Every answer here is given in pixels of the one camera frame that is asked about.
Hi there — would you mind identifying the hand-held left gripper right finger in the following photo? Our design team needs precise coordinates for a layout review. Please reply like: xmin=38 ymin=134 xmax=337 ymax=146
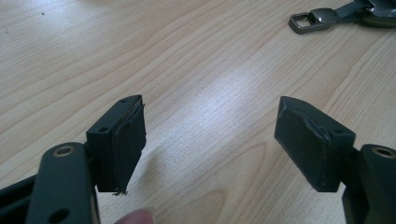
xmin=274 ymin=95 xmax=357 ymax=193

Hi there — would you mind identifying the grey keychain with metal clasp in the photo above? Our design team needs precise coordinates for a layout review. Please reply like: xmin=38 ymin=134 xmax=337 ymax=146
xmin=288 ymin=0 xmax=396 ymax=35

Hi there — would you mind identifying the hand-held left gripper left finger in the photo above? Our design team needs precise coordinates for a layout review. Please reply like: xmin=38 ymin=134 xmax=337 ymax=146
xmin=86 ymin=94 xmax=148 ymax=196

